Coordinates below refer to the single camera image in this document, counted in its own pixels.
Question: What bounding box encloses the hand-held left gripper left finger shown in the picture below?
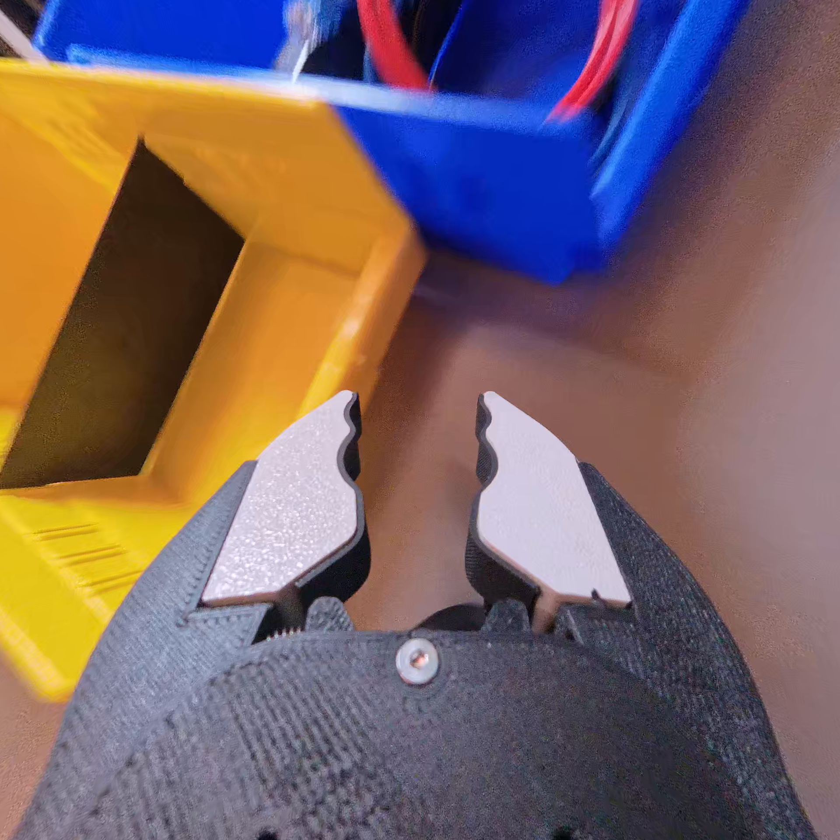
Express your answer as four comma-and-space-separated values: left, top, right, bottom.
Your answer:
199, 390, 373, 614

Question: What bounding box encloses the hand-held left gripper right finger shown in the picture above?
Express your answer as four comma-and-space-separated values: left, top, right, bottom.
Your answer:
465, 390, 634, 632

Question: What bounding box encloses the yellow plastic storage bin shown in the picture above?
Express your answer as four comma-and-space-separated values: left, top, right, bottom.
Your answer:
0, 58, 429, 702

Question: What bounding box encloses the blue plastic storage bin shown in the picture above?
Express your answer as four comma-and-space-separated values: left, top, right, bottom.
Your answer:
33, 0, 752, 286

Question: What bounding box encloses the red ethernet cable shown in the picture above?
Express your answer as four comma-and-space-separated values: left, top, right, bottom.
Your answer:
357, 0, 641, 122

